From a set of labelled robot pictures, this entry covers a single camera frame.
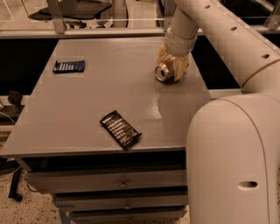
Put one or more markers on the black snack bar wrapper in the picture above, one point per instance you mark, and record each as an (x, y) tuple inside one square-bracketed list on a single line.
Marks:
[(124, 134)]

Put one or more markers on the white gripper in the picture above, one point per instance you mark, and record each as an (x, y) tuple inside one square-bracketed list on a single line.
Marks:
[(181, 46)]

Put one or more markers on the black office chair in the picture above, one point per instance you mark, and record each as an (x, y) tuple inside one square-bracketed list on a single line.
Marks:
[(75, 11)]

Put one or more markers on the orange soda can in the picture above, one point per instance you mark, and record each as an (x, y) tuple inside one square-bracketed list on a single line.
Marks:
[(164, 71)]

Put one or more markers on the top drawer with knob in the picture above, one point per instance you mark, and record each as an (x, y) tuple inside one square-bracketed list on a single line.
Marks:
[(106, 180)]

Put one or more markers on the middle drawer with knob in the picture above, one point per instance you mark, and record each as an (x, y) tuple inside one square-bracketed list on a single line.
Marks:
[(122, 200)]

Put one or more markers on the blue snack bar wrapper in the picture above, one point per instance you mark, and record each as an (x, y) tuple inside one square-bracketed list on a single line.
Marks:
[(69, 67)]

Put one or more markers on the grey drawer cabinet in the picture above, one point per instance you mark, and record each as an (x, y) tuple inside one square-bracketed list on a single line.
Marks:
[(59, 128)]

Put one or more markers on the bottom drawer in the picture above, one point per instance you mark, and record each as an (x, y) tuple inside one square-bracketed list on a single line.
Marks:
[(120, 215)]

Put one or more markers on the dark object on left ledge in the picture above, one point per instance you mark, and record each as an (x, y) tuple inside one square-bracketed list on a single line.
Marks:
[(15, 99)]

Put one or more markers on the metal railing frame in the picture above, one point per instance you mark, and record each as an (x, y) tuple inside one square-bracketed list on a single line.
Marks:
[(146, 15)]

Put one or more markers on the drawer with knob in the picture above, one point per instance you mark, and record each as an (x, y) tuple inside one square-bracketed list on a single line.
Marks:
[(106, 180), (122, 200)]

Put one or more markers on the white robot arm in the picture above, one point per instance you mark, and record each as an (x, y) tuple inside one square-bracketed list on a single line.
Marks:
[(233, 143)]

